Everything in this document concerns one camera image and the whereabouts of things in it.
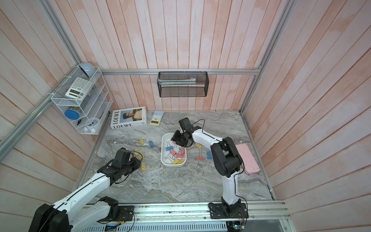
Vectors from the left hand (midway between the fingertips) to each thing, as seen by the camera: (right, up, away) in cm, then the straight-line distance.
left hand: (139, 164), depth 86 cm
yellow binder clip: (+37, +9, +12) cm, 40 cm away
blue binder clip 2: (+44, +4, +8) cm, 45 cm away
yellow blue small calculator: (+5, +29, +28) cm, 41 cm away
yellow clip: (-1, +2, +8) cm, 9 cm away
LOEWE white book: (-18, +30, +25) cm, 43 cm away
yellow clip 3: (+2, -2, +2) cm, 3 cm away
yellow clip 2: (-3, +12, +15) cm, 19 cm away
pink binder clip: (+38, +2, +6) cm, 39 cm away
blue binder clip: (+3, +11, +15) cm, 19 cm away
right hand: (+19, +14, +9) cm, 25 cm away
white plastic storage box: (+19, +4, +8) cm, 22 cm away
